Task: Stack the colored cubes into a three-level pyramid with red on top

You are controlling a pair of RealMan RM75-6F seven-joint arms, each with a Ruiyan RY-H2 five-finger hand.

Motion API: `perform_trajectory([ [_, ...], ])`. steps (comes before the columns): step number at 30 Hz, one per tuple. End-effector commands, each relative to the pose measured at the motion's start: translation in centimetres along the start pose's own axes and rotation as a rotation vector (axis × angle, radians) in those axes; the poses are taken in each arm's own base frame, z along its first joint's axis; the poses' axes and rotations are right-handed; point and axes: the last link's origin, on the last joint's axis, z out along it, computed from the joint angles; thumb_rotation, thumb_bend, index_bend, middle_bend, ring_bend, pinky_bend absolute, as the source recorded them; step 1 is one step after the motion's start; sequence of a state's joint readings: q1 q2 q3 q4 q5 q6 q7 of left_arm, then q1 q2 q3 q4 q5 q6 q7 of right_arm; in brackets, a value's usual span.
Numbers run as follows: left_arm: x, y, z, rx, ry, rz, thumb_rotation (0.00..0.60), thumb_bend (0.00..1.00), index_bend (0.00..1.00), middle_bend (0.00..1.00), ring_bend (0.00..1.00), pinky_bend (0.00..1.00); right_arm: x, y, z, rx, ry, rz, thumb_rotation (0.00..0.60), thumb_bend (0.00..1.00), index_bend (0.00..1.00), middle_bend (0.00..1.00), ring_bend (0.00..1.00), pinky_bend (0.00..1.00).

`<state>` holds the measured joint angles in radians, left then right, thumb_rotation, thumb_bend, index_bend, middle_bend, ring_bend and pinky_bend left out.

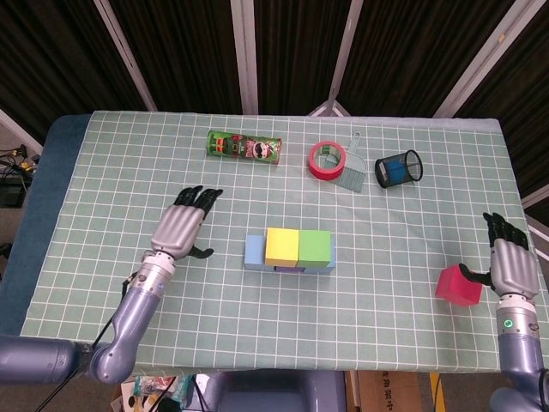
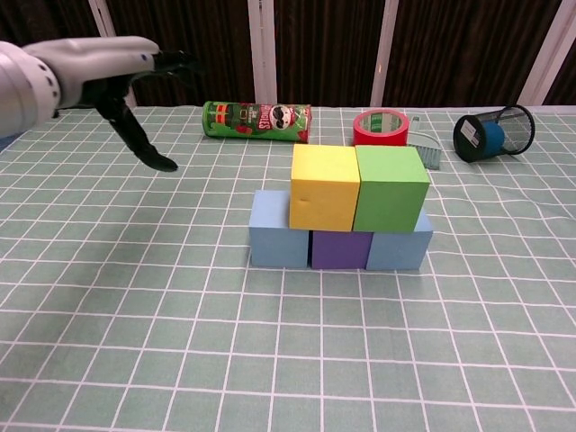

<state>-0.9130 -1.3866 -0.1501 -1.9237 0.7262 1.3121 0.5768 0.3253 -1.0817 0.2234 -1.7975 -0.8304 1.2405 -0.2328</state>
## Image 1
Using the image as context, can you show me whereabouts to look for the yellow strap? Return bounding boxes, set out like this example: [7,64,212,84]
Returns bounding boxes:
[430,372,446,412]

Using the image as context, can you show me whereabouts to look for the blue roll in holder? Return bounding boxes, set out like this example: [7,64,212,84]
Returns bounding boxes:
[383,159,407,181]

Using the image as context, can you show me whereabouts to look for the dark brown curtain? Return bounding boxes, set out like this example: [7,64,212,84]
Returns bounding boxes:
[0,0,549,211]

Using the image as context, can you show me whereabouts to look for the colourful printed bag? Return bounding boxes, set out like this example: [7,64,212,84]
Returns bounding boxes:
[119,373,194,412]

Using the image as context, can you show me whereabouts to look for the green Pringles can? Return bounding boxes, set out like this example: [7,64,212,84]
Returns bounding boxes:
[206,130,284,166]

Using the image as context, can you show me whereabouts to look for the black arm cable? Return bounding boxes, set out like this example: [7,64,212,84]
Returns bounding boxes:
[32,274,141,412]
[534,362,549,394]

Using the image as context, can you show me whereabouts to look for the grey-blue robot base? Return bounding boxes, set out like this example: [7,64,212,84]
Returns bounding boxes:
[205,369,348,412]

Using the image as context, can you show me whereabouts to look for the green checked tablecloth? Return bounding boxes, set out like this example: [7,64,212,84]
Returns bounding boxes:
[19,110,537,374]

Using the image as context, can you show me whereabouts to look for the black mesh pen holder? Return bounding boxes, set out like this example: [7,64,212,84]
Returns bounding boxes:
[374,148,424,189]

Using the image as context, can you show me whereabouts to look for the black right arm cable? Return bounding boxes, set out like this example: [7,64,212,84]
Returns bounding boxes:
[534,362,549,394]

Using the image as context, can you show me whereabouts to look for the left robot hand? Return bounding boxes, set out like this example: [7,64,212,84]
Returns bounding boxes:
[152,185,224,261]

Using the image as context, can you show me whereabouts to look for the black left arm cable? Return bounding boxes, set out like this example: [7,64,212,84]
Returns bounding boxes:
[32,274,141,412]

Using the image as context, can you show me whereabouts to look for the red tape roll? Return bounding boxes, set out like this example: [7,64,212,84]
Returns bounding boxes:
[307,140,347,181]

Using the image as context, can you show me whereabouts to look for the white frame post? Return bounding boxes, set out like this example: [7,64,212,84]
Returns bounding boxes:
[432,0,535,118]
[93,0,158,112]
[307,0,365,117]
[230,0,261,115]

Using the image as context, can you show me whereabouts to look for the white frame beam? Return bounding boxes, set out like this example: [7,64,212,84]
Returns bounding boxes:
[521,184,549,250]
[0,107,44,149]

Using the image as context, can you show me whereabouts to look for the tangled floor cables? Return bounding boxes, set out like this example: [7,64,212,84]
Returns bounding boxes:
[0,145,42,181]

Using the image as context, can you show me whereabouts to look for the green foam cube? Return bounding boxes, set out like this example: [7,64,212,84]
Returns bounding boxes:
[296,230,332,268]

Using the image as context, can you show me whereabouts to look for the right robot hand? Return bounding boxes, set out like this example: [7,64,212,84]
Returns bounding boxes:
[457,212,540,298]

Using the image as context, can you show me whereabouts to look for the red cube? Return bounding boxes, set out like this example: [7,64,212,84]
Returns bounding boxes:
[435,264,484,306]

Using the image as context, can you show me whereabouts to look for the yellow foam cube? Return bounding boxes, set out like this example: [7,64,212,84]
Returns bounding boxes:
[264,227,300,268]

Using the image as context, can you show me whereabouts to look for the black floor box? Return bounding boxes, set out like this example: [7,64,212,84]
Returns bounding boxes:
[0,182,27,209]

